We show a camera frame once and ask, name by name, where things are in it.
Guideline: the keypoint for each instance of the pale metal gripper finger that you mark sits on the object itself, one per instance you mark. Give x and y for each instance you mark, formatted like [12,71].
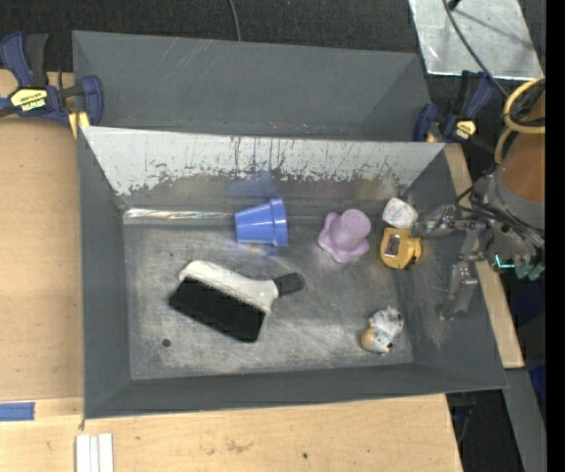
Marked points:
[439,224]
[461,288]

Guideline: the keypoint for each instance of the small white cube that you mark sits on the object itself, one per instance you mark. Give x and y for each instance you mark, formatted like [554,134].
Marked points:
[399,213]

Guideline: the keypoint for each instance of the yellow tape measure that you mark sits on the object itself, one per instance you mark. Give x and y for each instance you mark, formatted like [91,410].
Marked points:
[402,251]

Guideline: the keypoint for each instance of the white and tan toy animal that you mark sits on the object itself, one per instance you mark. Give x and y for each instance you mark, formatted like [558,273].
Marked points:
[384,330]

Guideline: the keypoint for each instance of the purple toy figure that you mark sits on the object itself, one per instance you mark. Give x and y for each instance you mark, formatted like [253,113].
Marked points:
[346,236]

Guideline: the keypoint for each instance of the blue plastic cup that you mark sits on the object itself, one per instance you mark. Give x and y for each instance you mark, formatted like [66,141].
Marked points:
[262,224]

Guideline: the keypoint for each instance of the grey metal bin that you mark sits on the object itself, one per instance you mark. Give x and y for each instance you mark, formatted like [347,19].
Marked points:
[311,86]

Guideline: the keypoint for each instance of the white brush with black bristles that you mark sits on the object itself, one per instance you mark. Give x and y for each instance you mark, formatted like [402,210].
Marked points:
[223,303]

